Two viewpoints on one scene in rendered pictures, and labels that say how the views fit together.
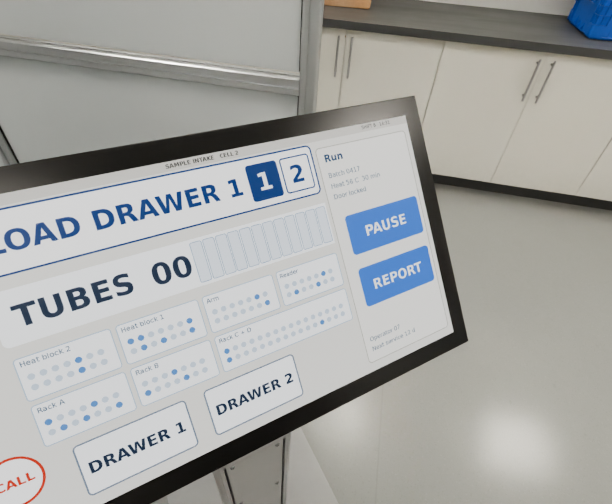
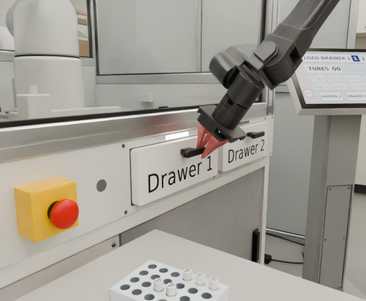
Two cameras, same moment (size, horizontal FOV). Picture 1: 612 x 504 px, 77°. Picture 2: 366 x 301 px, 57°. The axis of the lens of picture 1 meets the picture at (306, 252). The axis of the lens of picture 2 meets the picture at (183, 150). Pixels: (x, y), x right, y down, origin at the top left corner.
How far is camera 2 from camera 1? 1.35 m
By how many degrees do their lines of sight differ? 37
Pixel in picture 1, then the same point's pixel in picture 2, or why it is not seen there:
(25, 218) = (310, 55)
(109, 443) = (325, 93)
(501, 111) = not seen: outside the picture
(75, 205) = (318, 55)
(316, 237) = not seen: outside the picture
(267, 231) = (356, 67)
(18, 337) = (308, 71)
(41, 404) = (313, 82)
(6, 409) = (307, 81)
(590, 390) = not seen: outside the picture
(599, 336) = not seen: outside the picture
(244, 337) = (353, 84)
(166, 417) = (336, 93)
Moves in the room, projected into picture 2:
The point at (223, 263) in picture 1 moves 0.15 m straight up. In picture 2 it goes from (347, 70) to (350, 31)
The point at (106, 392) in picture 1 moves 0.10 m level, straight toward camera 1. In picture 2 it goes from (324, 85) to (346, 84)
